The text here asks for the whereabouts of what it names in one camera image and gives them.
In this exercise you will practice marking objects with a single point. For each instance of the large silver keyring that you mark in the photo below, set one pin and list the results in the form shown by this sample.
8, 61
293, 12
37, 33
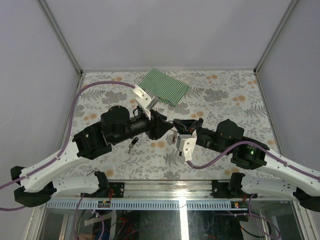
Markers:
174, 132

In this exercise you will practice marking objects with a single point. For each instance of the aluminium mounting rail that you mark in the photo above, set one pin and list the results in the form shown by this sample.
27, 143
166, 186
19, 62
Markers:
166, 189

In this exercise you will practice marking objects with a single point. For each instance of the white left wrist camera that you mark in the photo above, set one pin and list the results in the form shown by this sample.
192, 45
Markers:
146, 100

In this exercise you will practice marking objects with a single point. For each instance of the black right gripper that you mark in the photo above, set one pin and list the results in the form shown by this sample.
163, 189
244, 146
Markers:
184, 126

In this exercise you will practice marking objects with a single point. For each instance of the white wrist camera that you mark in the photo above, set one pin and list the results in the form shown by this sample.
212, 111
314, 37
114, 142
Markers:
146, 100
185, 145

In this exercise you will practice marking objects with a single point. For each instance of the glossy black key tag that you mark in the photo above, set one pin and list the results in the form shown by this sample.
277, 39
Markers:
134, 141

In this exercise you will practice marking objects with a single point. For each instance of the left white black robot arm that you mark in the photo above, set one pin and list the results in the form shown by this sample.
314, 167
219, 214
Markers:
43, 181

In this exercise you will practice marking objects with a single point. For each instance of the silver key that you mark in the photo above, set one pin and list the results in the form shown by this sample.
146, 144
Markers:
130, 148

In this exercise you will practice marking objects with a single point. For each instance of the white slotted cable duct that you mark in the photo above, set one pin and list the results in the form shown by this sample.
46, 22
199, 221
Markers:
120, 204

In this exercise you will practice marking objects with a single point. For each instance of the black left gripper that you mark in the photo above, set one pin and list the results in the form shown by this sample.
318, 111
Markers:
157, 125

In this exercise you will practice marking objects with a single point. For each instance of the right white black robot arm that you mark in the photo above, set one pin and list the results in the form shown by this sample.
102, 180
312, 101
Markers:
294, 181

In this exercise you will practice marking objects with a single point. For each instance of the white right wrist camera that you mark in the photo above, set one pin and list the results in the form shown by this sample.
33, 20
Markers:
185, 145

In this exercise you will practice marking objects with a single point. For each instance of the green white striped cloth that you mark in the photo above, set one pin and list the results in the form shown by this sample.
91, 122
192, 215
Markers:
166, 88

